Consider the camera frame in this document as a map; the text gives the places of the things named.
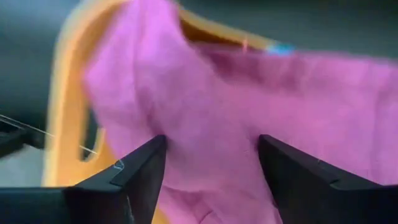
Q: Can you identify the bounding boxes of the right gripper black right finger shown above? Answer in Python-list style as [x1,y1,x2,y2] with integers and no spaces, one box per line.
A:
[258,134,398,224]

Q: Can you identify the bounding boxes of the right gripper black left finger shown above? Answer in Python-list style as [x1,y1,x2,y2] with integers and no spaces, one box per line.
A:
[0,134,168,224]

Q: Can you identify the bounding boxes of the magenta towel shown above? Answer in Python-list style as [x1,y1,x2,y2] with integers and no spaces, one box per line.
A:
[83,0,398,224]

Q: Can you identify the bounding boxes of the orange plastic basket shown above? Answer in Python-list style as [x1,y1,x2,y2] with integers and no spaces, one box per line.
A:
[42,0,280,224]

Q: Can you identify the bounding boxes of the black table frame brace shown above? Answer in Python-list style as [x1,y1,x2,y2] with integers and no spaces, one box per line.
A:
[0,119,46,158]

